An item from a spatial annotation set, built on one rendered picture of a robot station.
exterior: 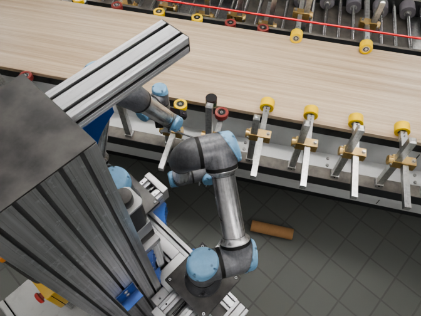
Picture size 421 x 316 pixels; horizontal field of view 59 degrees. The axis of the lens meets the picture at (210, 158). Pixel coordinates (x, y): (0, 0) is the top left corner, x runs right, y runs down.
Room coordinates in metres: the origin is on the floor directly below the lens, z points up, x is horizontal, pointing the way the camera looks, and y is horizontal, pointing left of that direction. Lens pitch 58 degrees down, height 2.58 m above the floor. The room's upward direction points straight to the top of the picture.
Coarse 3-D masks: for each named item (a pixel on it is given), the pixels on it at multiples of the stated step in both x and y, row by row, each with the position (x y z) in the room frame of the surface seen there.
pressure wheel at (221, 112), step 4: (216, 108) 1.40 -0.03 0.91; (220, 108) 1.40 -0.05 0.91; (224, 108) 1.40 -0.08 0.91; (216, 112) 1.37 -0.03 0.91; (220, 112) 1.37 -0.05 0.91; (224, 112) 1.37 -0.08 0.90; (228, 112) 1.37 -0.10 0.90; (216, 116) 1.35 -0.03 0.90; (220, 116) 1.34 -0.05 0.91; (224, 116) 1.34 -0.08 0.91
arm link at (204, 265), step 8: (200, 248) 0.44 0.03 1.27; (208, 248) 0.44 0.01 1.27; (216, 248) 0.45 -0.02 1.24; (192, 256) 0.41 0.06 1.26; (200, 256) 0.41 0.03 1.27; (208, 256) 0.41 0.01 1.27; (216, 256) 0.41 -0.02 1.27; (192, 264) 0.39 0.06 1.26; (200, 264) 0.38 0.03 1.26; (208, 264) 0.38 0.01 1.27; (216, 264) 0.38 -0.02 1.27; (192, 272) 0.36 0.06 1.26; (200, 272) 0.36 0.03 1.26; (208, 272) 0.36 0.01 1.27; (216, 272) 0.36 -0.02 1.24; (224, 272) 0.37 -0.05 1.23; (192, 280) 0.35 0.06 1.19; (200, 280) 0.34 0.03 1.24; (208, 280) 0.34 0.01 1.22
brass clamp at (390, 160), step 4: (388, 156) 1.04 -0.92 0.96; (392, 156) 1.04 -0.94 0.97; (388, 160) 1.02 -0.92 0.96; (392, 160) 1.01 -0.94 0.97; (404, 160) 1.01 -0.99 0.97; (408, 160) 1.01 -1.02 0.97; (388, 164) 1.01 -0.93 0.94; (392, 164) 1.00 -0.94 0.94; (396, 164) 1.00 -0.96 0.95; (400, 164) 0.99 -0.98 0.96; (404, 164) 0.99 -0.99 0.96; (408, 164) 0.99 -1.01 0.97; (412, 164) 0.99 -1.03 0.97; (416, 164) 0.99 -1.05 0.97; (412, 168) 0.98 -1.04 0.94
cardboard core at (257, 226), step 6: (252, 222) 1.04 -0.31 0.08; (258, 222) 1.04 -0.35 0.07; (252, 228) 1.00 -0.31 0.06; (258, 228) 0.99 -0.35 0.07; (264, 228) 0.99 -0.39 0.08; (270, 228) 0.99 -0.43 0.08; (276, 228) 0.99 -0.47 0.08; (282, 228) 0.99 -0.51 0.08; (288, 228) 0.99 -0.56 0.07; (270, 234) 0.96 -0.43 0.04; (276, 234) 0.95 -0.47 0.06; (282, 234) 0.95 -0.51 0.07; (288, 234) 0.95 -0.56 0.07
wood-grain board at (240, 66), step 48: (0, 0) 2.41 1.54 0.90; (48, 0) 2.42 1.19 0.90; (0, 48) 1.90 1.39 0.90; (48, 48) 1.91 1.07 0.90; (96, 48) 1.91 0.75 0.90; (192, 48) 1.91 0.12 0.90; (240, 48) 1.92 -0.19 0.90; (288, 48) 1.92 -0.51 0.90; (336, 48) 1.92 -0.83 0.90; (192, 96) 1.50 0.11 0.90; (240, 96) 1.50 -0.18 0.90; (288, 96) 1.50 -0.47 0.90; (336, 96) 1.51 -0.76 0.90; (384, 96) 1.51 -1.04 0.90
